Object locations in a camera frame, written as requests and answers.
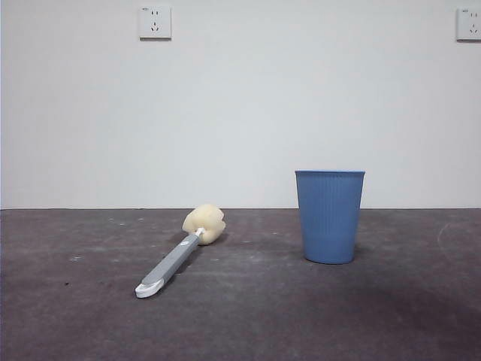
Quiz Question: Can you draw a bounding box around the blue ribbed plastic cup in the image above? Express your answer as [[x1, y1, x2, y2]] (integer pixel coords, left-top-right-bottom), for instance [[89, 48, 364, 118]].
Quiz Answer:
[[294, 169, 366, 265]]

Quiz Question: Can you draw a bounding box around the grey-handled sponge cup brush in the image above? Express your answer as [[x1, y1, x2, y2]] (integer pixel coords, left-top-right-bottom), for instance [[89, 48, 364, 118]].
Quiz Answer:
[[134, 203, 227, 300]]

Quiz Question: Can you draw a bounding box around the white wall socket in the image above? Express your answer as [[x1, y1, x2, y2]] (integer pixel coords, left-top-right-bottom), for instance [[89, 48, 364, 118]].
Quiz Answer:
[[139, 6, 173, 41], [455, 7, 481, 42]]

